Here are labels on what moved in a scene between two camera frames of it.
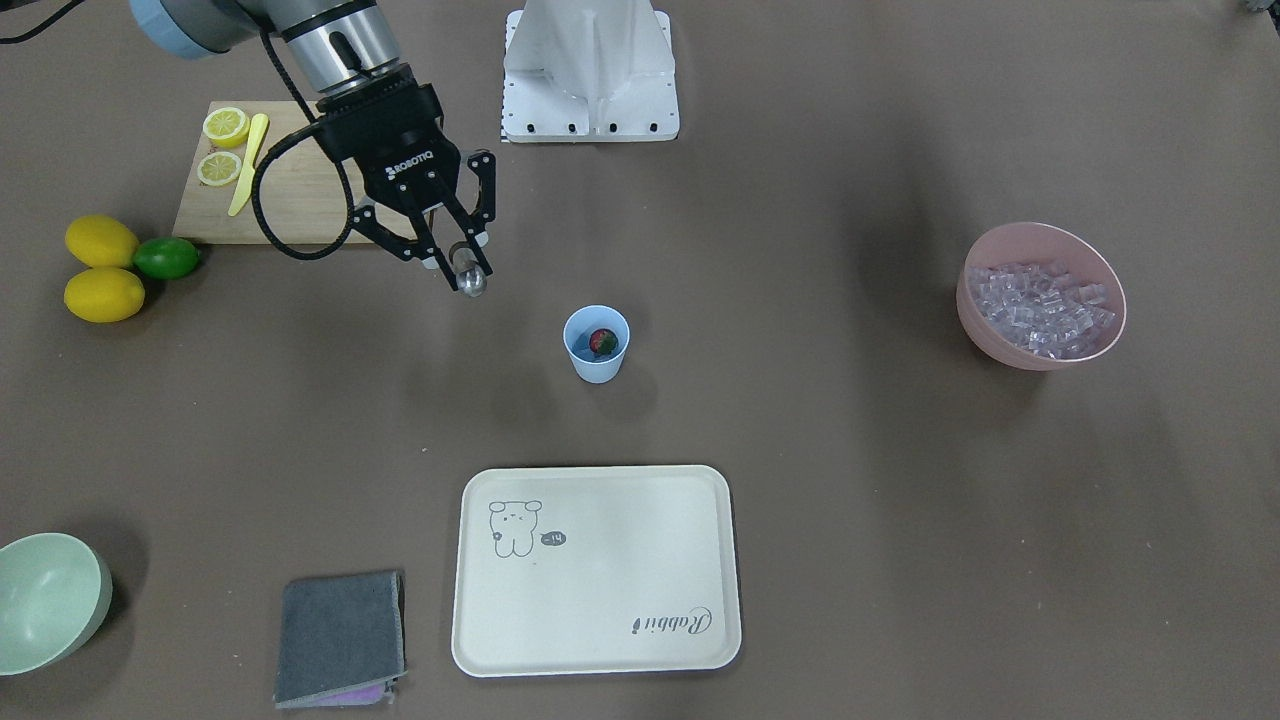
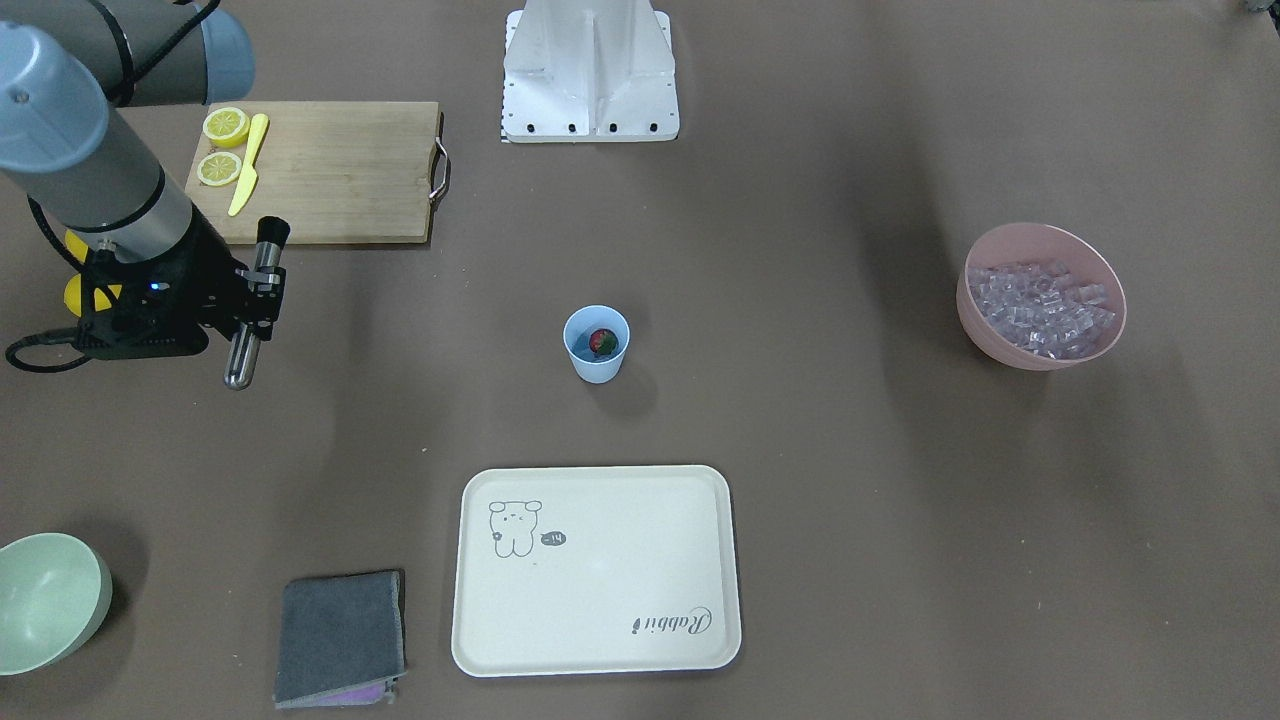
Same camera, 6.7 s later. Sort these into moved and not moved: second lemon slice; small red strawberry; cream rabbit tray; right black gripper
Moved: right black gripper
Not moved: second lemon slice; small red strawberry; cream rabbit tray
